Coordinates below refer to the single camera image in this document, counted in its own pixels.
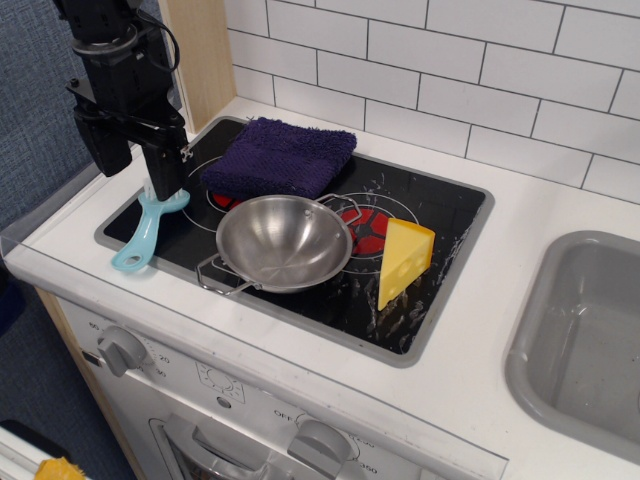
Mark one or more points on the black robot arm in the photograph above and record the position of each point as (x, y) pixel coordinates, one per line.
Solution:
(113, 12)

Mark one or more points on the grey left oven knob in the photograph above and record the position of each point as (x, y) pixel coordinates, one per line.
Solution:
(120, 350)

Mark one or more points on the purple folded cloth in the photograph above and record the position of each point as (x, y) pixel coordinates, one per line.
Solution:
(271, 157)

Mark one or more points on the yellow object at corner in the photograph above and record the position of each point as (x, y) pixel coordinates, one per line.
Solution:
(58, 469)

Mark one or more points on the light wood side panel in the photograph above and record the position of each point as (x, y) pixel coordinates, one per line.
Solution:
(205, 75)

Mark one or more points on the grey right oven knob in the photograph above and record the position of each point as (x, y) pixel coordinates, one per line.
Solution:
(320, 447)

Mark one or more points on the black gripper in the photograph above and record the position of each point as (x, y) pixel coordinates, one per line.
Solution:
(124, 96)

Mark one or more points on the black toy stove top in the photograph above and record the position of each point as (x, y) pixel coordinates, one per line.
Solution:
(367, 193)

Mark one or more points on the grey oven knob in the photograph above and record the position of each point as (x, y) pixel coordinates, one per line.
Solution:
(120, 350)
(320, 447)

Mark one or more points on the grey toy sink basin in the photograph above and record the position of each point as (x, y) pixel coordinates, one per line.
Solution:
(573, 365)

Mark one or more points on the stainless steel pot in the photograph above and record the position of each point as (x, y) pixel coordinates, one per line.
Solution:
(282, 243)

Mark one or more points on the white toy oven front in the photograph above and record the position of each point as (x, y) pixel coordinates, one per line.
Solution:
(184, 419)

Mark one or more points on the yellow toy cheese wedge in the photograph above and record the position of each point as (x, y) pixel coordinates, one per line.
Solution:
(407, 255)

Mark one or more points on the light blue dish brush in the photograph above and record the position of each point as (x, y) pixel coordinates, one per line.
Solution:
(139, 250)

